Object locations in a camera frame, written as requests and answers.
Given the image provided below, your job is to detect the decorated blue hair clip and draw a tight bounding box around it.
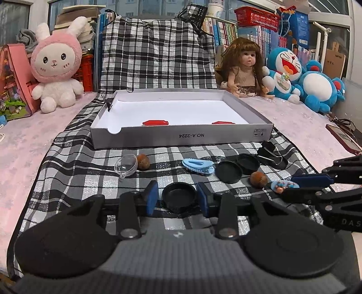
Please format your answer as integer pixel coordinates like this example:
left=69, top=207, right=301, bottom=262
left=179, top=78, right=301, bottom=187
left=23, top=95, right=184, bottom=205
left=271, top=180, right=300, bottom=193

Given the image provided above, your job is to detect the brown nut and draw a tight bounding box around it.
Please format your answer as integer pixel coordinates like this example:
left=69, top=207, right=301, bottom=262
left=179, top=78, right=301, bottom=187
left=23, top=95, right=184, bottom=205
left=137, top=154, right=150, bottom=171
left=249, top=171, right=268, bottom=188

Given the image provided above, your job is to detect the blue mouse plush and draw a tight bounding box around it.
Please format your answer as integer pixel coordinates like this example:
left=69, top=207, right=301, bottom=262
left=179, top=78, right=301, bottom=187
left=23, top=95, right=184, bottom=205
left=298, top=60, right=347, bottom=114

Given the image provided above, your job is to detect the pink toy house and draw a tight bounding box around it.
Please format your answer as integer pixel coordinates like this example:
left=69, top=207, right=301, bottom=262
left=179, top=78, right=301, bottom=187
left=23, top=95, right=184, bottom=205
left=0, top=44, right=41, bottom=121

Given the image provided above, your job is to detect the black binder clip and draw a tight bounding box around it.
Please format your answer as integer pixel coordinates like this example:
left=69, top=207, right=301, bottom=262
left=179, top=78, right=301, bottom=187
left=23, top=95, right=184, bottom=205
left=102, top=95, right=115, bottom=112
left=256, top=140, right=289, bottom=171

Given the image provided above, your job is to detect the brown haired doll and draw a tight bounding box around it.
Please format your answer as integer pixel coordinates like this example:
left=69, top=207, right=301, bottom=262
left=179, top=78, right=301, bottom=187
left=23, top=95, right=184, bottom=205
left=220, top=38, right=275, bottom=99

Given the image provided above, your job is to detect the grey cloth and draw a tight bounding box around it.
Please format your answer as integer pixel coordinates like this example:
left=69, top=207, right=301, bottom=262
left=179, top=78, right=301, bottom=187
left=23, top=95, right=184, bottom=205
left=15, top=28, right=38, bottom=53

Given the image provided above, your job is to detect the blue cardboard box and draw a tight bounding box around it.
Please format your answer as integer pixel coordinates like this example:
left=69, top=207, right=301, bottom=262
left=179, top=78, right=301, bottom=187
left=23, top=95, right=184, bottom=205
left=279, top=6, right=310, bottom=48

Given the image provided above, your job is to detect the white plastic pipe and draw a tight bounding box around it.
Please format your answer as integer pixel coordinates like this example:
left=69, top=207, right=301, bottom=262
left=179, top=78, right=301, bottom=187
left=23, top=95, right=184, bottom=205
left=312, top=21, right=333, bottom=65

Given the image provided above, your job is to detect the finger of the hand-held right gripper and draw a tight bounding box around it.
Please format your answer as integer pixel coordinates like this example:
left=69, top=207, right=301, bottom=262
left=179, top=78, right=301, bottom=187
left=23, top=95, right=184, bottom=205
left=291, top=153, right=362, bottom=187
left=281, top=185, right=362, bottom=212

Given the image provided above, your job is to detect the row of blue folders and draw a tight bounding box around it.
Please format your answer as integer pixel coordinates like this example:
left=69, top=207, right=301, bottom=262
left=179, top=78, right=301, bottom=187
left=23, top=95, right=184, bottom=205
left=95, top=10, right=116, bottom=92

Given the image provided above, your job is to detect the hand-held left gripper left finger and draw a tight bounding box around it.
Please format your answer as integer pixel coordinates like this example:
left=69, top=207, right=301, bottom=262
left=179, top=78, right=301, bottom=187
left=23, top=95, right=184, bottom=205
left=76, top=180, right=159, bottom=241

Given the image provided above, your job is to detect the brown phone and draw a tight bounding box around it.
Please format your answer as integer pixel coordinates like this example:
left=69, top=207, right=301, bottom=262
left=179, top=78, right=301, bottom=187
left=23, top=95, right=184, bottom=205
left=325, top=124, right=362, bottom=154

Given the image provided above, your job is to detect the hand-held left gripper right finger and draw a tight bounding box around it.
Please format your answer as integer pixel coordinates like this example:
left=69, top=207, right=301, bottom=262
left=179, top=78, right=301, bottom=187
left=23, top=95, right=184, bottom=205
left=197, top=182, right=283, bottom=241

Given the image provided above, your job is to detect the red plastic basket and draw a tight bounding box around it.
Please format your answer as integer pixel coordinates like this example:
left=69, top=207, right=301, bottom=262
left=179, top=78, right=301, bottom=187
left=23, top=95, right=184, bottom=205
left=234, top=6, right=281, bottom=31

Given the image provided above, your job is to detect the black and white plaid cloth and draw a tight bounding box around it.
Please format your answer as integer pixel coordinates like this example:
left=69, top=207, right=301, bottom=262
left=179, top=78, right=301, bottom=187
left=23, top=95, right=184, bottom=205
left=7, top=4, right=324, bottom=279

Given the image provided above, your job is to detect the stack of books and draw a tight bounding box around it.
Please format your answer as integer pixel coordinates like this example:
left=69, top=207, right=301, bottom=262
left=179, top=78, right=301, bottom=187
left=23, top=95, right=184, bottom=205
left=54, top=6, right=99, bottom=53

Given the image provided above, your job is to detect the brown cardboard sheet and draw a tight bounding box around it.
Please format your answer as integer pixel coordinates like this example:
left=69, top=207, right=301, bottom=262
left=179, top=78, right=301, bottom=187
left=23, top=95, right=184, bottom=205
left=322, top=42, right=347, bottom=80

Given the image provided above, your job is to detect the black round lid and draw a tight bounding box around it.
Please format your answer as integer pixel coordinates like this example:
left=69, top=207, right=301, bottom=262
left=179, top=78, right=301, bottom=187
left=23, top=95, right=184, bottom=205
left=236, top=153, right=261, bottom=175
left=215, top=161, right=244, bottom=184
left=162, top=182, right=198, bottom=213

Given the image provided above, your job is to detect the pink bunny plush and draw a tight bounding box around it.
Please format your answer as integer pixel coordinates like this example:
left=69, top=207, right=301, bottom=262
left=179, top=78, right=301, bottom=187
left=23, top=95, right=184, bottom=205
left=31, top=16, right=85, bottom=114

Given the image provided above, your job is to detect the white paper cup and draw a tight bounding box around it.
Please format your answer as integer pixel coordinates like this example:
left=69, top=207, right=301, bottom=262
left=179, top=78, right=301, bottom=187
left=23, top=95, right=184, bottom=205
left=208, top=1, right=224, bottom=19

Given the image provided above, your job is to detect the clear plastic dome capsule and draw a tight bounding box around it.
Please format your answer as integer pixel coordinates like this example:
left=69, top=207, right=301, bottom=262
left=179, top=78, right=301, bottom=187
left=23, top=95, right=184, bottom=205
left=114, top=154, right=138, bottom=179

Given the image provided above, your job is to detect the red plastic crate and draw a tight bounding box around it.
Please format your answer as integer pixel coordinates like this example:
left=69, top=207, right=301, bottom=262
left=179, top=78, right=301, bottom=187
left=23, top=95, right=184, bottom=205
left=72, top=54, right=95, bottom=92

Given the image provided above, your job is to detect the black cable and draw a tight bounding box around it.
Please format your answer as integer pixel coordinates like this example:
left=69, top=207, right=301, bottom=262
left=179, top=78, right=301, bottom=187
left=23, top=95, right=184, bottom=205
left=329, top=117, right=362, bottom=140

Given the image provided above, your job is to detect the light blue hair clip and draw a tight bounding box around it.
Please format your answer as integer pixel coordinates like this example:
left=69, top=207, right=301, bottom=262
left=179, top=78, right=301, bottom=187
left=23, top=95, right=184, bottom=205
left=182, top=158, right=215, bottom=176

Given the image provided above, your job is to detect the blue cat plush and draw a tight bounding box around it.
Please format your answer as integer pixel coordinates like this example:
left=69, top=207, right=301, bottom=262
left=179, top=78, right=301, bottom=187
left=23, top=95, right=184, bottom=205
left=262, top=47, right=307, bottom=104

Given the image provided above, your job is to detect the white cardboard box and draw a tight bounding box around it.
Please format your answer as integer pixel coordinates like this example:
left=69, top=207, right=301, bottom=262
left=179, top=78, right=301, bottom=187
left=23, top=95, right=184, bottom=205
left=90, top=89, right=274, bottom=150

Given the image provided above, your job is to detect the row of colourful books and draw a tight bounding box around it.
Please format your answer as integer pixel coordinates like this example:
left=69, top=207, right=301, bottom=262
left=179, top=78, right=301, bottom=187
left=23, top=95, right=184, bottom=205
left=202, top=17, right=316, bottom=68

